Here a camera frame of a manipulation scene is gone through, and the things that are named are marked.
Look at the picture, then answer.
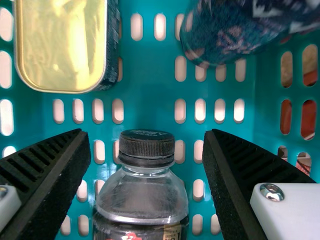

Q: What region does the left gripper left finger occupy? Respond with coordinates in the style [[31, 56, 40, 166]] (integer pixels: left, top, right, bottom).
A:
[[0, 128, 91, 240]]

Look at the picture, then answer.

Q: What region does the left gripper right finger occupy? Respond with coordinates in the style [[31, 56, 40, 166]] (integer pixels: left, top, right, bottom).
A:
[[202, 128, 320, 240]]

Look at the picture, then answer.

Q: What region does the dark coffee bottle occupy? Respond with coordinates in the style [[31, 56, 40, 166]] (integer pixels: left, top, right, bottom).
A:
[[92, 128, 190, 240]]

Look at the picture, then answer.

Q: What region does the teal shopping basket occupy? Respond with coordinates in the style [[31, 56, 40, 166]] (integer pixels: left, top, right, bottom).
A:
[[0, 0, 320, 240]]

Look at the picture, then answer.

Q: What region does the rectangular gold-lidded tin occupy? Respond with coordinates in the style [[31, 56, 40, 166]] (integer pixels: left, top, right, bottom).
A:
[[13, 0, 121, 95]]

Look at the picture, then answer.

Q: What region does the blue patterned can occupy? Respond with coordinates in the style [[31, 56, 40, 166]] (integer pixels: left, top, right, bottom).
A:
[[179, 0, 320, 66]]

